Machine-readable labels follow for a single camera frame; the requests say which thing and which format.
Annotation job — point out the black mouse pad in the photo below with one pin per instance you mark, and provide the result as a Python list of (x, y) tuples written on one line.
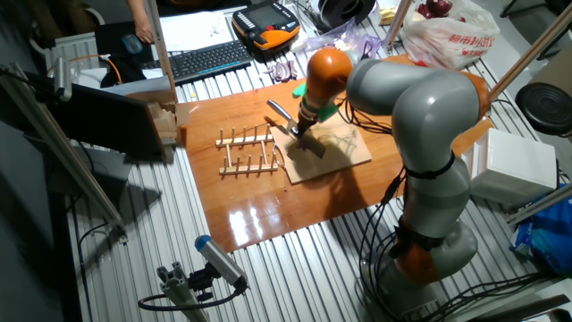
[(107, 40)]

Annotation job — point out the large reddish wooden panel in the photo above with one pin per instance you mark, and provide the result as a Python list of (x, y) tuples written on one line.
[(268, 201)]

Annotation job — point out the computer mouse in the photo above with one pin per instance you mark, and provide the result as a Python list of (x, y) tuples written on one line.
[(132, 44)]

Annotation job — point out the steel cleaver knife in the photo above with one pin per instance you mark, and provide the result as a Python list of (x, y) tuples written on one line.
[(279, 109)]

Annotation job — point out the white drawer box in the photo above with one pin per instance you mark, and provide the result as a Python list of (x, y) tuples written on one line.
[(514, 165)]

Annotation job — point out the white shopping bag red print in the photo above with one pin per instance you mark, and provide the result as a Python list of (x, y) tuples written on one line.
[(451, 40)]

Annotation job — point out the light wooden cutting board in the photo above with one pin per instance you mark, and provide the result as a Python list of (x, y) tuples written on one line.
[(348, 156)]

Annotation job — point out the black monitor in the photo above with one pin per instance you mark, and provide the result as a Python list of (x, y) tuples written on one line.
[(107, 118)]

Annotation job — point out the whole red onion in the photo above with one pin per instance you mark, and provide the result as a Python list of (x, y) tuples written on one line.
[(440, 6), (422, 11)]

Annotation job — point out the person's right hand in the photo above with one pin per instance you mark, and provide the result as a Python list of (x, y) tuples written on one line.
[(144, 31)]

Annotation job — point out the blue plastic bag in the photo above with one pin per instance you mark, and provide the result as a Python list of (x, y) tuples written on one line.
[(549, 237)]

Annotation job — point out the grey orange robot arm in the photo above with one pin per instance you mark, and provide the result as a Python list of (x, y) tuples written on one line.
[(429, 103)]

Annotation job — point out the orange black teach pendant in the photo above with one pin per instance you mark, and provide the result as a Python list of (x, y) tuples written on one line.
[(263, 22)]

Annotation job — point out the short aluminium profile bracket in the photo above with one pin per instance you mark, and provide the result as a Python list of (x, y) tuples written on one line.
[(179, 290)]

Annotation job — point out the black round stool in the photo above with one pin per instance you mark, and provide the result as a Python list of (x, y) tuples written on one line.
[(545, 107)]

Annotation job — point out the silver camera blue end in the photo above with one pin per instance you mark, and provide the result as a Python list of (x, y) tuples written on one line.
[(221, 261)]

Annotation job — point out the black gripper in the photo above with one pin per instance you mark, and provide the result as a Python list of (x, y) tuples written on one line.
[(307, 121)]

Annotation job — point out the person's right forearm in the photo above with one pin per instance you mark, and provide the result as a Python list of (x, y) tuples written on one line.
[(137, 9)]

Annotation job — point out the black keyboard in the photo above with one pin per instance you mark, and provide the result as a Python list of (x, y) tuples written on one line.
[(205, 60)]

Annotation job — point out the black round reel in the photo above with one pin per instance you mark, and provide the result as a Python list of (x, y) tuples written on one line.
[(348, 11)]

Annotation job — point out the red onion slices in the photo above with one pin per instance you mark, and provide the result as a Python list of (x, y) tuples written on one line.
[(282, 71)]

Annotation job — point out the wooden peg dish rack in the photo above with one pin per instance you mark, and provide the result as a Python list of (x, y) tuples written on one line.
[(246, 141)]

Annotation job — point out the yellow packet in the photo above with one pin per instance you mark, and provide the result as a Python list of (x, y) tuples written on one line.
[(388, 15)]

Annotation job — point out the white paper sheet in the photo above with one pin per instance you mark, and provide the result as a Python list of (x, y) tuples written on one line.
[(196, 29)]

